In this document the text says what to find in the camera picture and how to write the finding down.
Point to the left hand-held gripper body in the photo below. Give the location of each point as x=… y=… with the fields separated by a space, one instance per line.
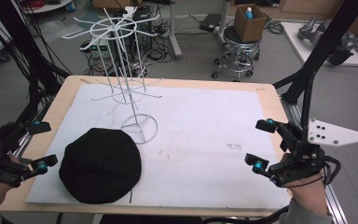
x=0 y=168

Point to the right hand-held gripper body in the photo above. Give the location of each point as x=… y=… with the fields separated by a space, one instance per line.
x=301 y=155

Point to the black hat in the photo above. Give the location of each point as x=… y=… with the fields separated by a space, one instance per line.
x=101 y=166

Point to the person's right hand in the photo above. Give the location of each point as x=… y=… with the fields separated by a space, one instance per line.
x=310 y=196

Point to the white foam mat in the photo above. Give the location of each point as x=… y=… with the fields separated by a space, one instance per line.
x=199 y=140

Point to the chrome rolling stool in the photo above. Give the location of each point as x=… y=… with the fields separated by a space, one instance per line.
x=237 y=43

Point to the white floor board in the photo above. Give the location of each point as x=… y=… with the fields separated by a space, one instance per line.
x=295 y=40

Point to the bench power supply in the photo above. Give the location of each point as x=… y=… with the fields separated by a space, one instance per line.
x=99 y=51

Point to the cardboard box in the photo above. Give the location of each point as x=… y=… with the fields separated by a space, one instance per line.
x=250 y=29

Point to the grey table leg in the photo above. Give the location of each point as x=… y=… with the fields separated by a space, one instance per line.
x=174 y=37
x=223 y=21

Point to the blue and white bottle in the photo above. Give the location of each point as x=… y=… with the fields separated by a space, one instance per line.
x=249 y=13

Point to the black box on floor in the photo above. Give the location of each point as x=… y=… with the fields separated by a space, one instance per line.
x=210 y=22

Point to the round white table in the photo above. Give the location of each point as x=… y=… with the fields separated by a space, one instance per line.
x=48 y=6

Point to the black computer tower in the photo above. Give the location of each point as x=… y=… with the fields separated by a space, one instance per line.
x=143 y=28

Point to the aluminium rail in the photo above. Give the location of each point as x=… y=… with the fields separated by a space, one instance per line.
x=24 y=143
x=335 y=199

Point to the black metal stand frame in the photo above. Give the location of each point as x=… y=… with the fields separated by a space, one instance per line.
x=28 y=62
x=323 y=53

